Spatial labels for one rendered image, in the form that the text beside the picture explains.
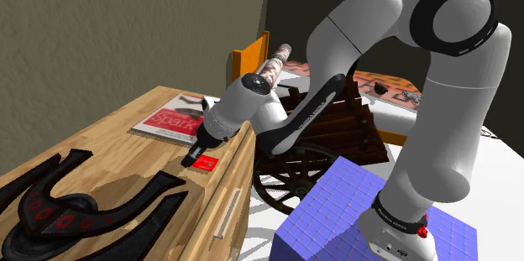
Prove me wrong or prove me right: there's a pink patterned roll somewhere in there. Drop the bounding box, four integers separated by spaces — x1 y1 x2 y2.
257 43 293 87

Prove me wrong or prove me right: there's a light wooden chest of drawers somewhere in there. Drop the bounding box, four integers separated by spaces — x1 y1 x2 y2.
0 85 257 261

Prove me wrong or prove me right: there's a small red card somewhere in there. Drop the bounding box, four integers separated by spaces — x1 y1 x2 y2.
191 154 220 172

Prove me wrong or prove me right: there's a black ornament with red rings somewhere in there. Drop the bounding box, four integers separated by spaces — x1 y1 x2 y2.
0 148 190 261

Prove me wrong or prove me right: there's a white and red book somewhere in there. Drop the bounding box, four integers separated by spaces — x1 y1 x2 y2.
130 92 223 146

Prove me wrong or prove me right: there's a blue tiled robot stand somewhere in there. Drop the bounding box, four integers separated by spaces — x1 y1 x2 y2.
274 154 479 261

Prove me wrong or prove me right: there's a dark wooden cart with wheel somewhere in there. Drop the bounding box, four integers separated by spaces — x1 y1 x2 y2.
251 75 390 217

